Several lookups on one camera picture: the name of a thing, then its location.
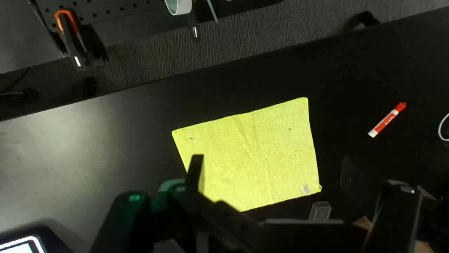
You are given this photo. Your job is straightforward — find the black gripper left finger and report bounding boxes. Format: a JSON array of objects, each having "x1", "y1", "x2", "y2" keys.
[{"x1": 168, "y1": 153, "x2": 264, "y2": 253}]

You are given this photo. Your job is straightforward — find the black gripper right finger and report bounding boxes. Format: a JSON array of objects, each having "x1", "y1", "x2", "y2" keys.
[{"x1": 337, "y1": 156, "x2": 426, "y2": 253}]

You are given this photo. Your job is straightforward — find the yellow towel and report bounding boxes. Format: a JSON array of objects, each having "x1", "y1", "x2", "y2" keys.
[{"x1": 170, "y1": 96, "x2": 323, "y2": 214}]

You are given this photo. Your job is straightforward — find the red white marker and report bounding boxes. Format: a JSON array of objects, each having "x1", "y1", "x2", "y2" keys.
[{"x1": 367, "y1": 101, "x2": 409, "y2": 141}]

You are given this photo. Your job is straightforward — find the thin grey metal tool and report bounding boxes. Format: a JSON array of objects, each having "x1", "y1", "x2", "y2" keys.
[{"x1": 204, "y1": 0, "x2": 221, "y2": 24}]

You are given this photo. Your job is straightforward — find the white tape roll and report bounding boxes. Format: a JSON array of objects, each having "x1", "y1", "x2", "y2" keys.
[{"x1": 163, "y1": 0, "x2": 194, "y2": 17}]

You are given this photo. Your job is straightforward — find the black perforated breadboard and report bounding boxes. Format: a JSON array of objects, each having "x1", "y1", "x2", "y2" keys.
[{"x1": 30, "y1": 0, "x2": 285, "y2": 62}]

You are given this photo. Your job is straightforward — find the tablet touch panel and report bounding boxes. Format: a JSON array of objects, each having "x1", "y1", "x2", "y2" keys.
[{"x1": 0, "y1": 232, "x2": 48, "y2": 253}]

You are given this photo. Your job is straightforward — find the white cable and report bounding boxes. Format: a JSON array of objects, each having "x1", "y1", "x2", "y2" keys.
[{"x1": 438, "y1": 111, "x2": 449, "y2": 142}]

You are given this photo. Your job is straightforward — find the orange-handled pliers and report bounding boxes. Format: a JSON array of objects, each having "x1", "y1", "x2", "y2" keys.
[{"x1": 53, "y1": 9, "x2": 93, "y2": 69}]

